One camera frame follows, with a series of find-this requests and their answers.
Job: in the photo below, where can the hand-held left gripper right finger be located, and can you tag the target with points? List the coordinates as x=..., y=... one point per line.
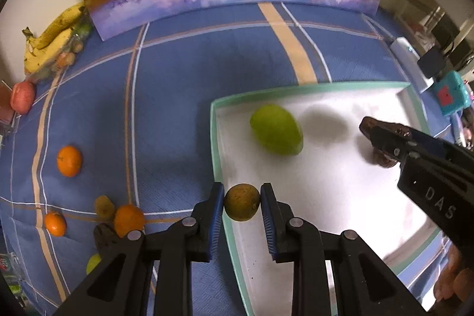
x=267, y=223

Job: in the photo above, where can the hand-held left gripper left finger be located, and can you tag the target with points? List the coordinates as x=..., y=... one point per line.
x=216, y=223

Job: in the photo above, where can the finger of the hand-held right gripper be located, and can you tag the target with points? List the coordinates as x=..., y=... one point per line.
x=433, y=142
x=389, y=144

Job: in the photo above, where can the dark brown fruit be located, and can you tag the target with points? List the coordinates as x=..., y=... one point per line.
x=368, y=125

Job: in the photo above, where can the small brown-green round fruit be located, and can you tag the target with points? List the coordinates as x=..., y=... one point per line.
x=241, y=205

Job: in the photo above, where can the white tray with teal rim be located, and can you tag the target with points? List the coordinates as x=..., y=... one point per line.
x=333, y=197

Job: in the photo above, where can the person's right hand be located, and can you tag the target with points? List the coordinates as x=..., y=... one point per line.
x=457, y=275

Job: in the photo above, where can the teal box with red label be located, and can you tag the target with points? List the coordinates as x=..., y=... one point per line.
x=451, y=94

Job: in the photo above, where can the black power adapter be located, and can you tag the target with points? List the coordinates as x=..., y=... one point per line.
x=431, y=62

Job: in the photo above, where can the orange tangerine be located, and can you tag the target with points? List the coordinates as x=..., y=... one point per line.
x=69, y=161
x=55, y=223
x=127, y=219

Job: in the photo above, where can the white power strip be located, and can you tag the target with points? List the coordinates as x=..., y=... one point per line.
x=407, y=55

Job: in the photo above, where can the green mango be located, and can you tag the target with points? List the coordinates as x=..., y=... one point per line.
x=276, y=131

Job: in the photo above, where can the dark avocado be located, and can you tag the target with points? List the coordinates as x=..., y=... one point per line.
x=105, y=238

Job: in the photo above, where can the brown kiwi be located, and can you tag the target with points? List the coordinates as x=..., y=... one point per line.
x=104, y=206

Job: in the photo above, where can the green lime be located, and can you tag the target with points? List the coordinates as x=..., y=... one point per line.
x=93, y=264

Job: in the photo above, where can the blue plaid tablecloth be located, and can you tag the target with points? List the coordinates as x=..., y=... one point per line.
x=166, y=97

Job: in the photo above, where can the clear plastic fruit container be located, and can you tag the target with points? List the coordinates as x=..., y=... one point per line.
x=70, y=53

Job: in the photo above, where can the red apple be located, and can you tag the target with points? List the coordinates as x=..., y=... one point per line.
x=22, y=97

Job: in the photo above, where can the yellow banana bunch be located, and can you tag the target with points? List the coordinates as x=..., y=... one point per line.
x=52, y=38

